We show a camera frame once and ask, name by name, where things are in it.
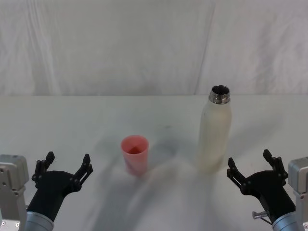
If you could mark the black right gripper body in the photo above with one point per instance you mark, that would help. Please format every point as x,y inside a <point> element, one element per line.
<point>272,190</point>

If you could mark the white table cloth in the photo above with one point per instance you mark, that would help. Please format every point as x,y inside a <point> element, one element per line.
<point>72,120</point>

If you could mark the cream vacuum bottle steel neck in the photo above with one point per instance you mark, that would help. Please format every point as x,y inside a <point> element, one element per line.
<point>215,134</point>

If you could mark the pink plastic cup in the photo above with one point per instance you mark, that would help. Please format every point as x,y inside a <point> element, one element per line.
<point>136,158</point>

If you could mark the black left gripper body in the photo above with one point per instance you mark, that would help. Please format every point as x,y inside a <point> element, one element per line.
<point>51,190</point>

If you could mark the white curtain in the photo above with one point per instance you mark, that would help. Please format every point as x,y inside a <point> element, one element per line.
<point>120,43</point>

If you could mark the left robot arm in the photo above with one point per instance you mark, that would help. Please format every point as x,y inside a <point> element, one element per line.
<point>10,183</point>

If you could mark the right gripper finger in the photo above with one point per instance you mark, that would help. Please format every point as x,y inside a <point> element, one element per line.
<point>276,163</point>
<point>237,174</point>

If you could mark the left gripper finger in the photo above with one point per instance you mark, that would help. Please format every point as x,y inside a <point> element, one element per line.
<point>83,169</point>
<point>42,166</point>

